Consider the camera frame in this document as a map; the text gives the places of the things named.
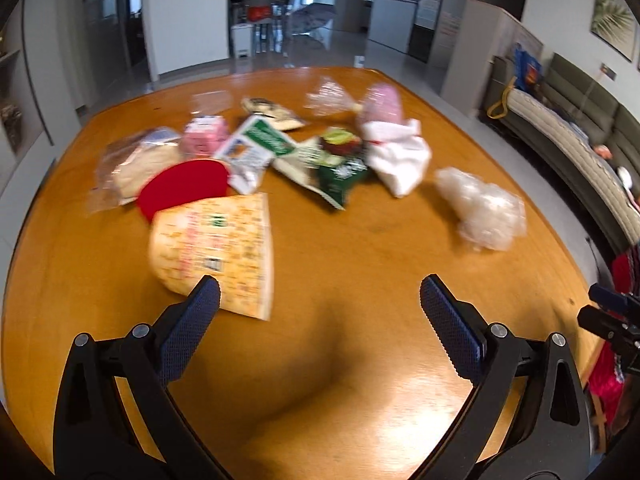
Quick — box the clear crinkled plastic bag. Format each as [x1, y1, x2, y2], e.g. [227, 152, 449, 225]
[305, 77, 363, 117]

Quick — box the clear bag with bread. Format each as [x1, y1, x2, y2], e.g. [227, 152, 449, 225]
[87, 127, 183, 218]

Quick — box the yellow printed snack bag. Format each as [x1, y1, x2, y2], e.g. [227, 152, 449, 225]
[149, 192, 275, 322]

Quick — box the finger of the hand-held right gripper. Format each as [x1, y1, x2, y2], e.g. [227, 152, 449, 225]
[577, 305, 640, 376]
[589, 284, 640, 318]

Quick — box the wooden chair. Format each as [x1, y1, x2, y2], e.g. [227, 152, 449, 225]
[589, 394, 610, 457]

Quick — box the blue bag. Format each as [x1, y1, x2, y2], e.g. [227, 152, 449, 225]
[512, 45, 544, 94]

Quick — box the beige and dark packet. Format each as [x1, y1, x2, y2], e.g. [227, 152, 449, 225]
[241, 97, 307, 132]

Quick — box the framed leaf wall picture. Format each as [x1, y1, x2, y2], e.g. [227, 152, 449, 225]
[590, 0, 637, 63]

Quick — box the white floor appliance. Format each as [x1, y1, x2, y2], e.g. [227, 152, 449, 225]
[231, 23, 253, 59]

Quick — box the white plastic bag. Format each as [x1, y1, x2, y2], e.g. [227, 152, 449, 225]
[361, 119, 432, 199]

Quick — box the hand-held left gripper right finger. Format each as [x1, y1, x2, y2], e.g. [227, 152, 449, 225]
[419, 274, 597, 480]

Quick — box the clear plastic wrap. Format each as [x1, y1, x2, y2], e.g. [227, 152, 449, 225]
[434, 167, 527, 254]

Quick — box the pink packet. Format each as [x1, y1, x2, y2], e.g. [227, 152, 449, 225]
[359, 84, 405, 126]

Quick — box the red round lid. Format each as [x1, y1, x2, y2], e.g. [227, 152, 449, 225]
[137, 159, 230, 223]

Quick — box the white partition cabinet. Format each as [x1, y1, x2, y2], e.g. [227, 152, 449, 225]
[440, 0, 544, 117]

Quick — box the white and green packet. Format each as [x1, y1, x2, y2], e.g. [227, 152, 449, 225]
[215, 115, 297, 195]

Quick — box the green and red cup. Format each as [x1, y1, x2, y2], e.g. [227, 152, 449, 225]
[320, 127, 364, 159]

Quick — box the red cloth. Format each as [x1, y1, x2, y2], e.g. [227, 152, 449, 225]
[586, 252, 640, 436]

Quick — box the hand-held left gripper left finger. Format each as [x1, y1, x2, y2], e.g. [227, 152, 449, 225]
[52, 275, 222, 480]

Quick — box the pink carton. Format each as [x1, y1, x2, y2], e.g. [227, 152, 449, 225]
[181, 115, 230, 158]

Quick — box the green sofa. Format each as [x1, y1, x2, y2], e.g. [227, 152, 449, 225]
[481, 52, 640, 257]

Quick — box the yellow strap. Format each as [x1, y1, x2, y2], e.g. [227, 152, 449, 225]
[487, 77, 517, 120]

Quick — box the grey patterned umbrella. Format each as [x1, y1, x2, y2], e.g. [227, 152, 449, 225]
[290, 2, 337, 37]

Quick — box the dark green snack bag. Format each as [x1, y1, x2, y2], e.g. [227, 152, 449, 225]
[272, 137, 332, 197]
[317, 156, 372, 210]

